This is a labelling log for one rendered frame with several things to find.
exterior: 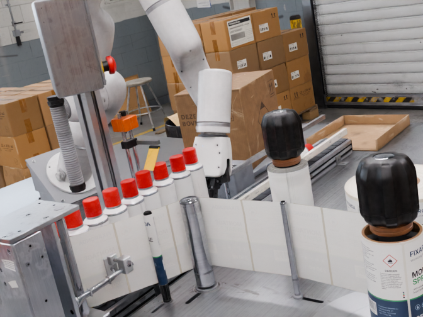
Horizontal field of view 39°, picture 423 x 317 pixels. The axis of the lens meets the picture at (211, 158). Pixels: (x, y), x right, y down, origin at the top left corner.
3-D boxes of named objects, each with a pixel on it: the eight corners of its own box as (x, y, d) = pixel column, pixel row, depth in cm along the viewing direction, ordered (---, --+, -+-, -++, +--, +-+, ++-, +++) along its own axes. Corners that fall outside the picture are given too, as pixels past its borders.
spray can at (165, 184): (174, 253, 138) (155, 168, 132) (161, 248, 142) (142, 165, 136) (191, 243, 141) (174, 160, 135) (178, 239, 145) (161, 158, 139)
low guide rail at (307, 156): (114, 294, 120) (112, 285, 119) (110, 294, 121) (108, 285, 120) (347, 133, 199) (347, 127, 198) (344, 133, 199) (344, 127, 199)
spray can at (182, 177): (194, 243, 141) (177, 160, 135) (177, 240, 144) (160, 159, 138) (208, 233, 145) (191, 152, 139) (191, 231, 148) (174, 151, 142)
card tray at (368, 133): (377, 151, 197) (376, 139, 195) (307, 149, 213) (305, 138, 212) (410, 124, 218) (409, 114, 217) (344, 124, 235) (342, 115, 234)
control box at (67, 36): (58, 99, 118) (32, 0, 113) (53, 90, 134) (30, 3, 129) (108, 87, 121) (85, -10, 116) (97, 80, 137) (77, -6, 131)
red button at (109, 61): (100, 58, 121) (114, 55, 121) (97, 57, 124) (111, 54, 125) (104, 77, 122) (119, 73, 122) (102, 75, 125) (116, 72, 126)
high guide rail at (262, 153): (84, 265, 123) (82, 259, 123) (80, 265, 124) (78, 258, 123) (325, 118, 202) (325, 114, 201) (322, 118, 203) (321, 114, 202)
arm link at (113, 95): (55, 131, 194) (64, 75, 178) (99, 111, 206) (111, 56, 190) (79, 155, 190) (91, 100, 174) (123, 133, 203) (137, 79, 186)
